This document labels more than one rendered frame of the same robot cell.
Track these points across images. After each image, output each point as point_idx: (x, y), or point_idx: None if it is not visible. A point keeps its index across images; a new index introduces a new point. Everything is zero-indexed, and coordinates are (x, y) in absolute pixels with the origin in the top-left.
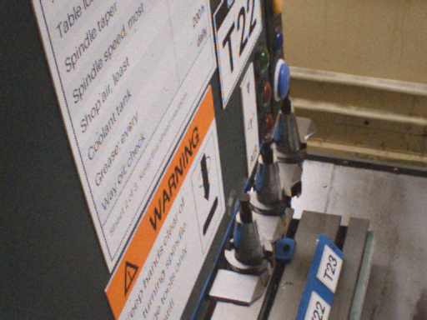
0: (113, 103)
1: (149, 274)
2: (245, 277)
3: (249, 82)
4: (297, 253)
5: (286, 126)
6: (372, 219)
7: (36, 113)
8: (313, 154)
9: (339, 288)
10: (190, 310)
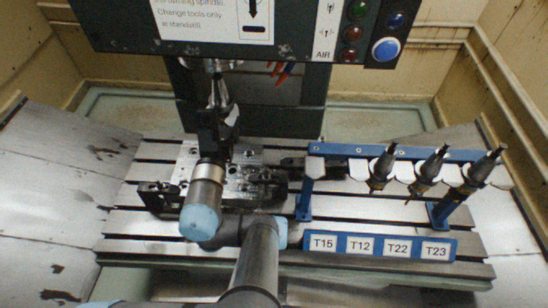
0: None
1: None
2: (366, 171)
3: (333, 7)
4: (441, 233)
5: (482, 162)
6: (511, 290)
7: None
8: (537, 235)
9: (427, 262)
10: (219, 51)
